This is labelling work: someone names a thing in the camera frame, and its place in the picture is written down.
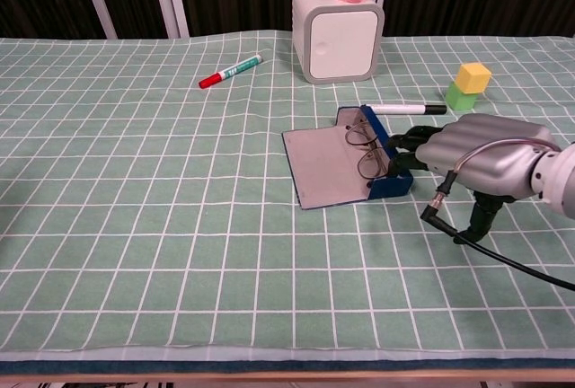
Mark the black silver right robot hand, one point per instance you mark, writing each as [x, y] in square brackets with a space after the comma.
[489, 154]

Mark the thin-framed eyeglasses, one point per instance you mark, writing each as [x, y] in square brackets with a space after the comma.
[359, 129]

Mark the blue glasses case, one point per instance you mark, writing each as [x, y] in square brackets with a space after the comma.
[323, 163]

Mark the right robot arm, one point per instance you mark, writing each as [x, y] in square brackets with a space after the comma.
[561, 181]

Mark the yellow cube block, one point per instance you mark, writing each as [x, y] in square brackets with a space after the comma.
[472, 77]

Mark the black capped white marker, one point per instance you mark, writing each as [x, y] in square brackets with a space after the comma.
[400, 109]

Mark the white cube box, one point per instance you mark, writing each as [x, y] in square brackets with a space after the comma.
[341, 42]

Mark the red capped green marker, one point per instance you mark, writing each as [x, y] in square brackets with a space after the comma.
[231, 72]

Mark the green checked tablecloth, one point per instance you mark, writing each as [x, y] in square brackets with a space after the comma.
[157, 226]

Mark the dark blue felt underlay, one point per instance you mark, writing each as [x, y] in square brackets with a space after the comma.
[179, 366]

